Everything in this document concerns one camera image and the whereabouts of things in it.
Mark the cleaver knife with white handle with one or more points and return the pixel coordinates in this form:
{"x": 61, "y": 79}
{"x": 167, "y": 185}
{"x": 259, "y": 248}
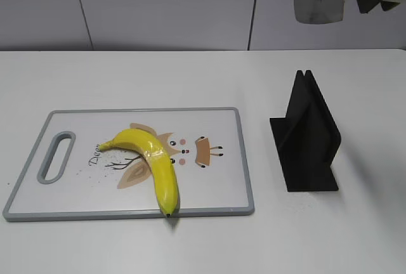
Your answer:
{"x": 320, "y": 11}

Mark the yellow plastic banana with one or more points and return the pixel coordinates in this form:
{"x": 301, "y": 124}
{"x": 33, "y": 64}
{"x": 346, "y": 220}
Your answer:
{"x": 158, "y": 160}

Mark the white grey-rimmed cutting board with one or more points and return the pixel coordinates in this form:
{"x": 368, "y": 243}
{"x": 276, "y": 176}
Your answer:
{"x": 67, "y": 177}

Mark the black knife stand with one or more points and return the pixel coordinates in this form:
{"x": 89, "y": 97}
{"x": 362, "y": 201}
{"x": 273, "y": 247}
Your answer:
{"x": 307, "y": 138}

